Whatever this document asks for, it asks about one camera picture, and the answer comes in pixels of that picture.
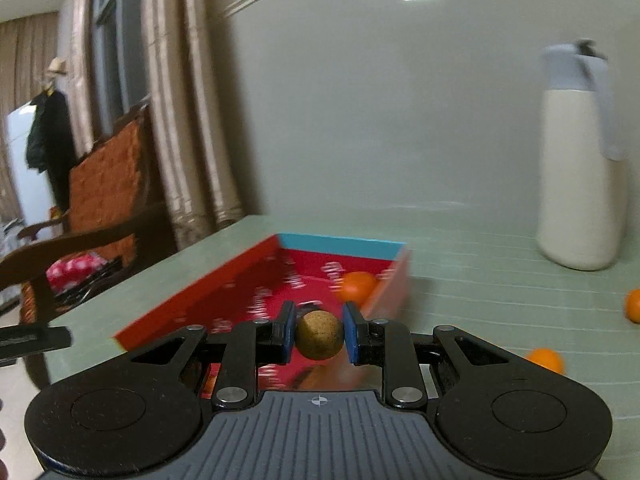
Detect small orange mandarin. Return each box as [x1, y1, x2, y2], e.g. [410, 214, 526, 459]
[338, 271, 378, 307]

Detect small tan round fruit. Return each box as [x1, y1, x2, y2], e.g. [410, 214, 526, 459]
[295, 310, 344, 361]

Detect large orange mandarin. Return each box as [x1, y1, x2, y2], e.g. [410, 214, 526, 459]
[526, 348, 565, 375]

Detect red white patterned cloth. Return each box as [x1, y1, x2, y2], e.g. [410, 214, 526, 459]
[46, 252, 107, 294]

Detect colourful cardboard box tray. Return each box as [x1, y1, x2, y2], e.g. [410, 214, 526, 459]
[112, 232, 412, 394]

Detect grey bed with pillows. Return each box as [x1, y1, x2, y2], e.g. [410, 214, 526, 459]
[0, 218, 32, 259]

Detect green grid table cloth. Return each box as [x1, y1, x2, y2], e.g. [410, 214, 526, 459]
[47, 216, 639, 479]

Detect white refrigerator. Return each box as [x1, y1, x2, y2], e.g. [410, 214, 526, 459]
[6, 103, 55, 226]

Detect wooden sofa orange cushions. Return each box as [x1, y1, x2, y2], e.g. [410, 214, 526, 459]
[1, 102, 177, 324]

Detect beige satin curtain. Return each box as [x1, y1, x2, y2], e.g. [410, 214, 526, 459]
[67, 0, 246, 252]

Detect dark hanging jacket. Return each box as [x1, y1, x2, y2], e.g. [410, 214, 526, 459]
[26, 90, 77, 211]

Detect white thermos jug grey lid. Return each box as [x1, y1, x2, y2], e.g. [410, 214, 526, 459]
[537, 39, 628, 271]

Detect small orange near jug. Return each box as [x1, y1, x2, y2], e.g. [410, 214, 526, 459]
[624, 289, 640, 324]

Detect straw hat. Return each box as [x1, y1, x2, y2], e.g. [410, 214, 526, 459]
[46, 56, 67, 77]

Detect far beige curtain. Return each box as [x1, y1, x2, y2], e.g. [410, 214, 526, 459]
[1, 12, 58, 221]

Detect window with frame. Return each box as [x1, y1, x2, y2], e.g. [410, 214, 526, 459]
[91, 0, 148, 136]

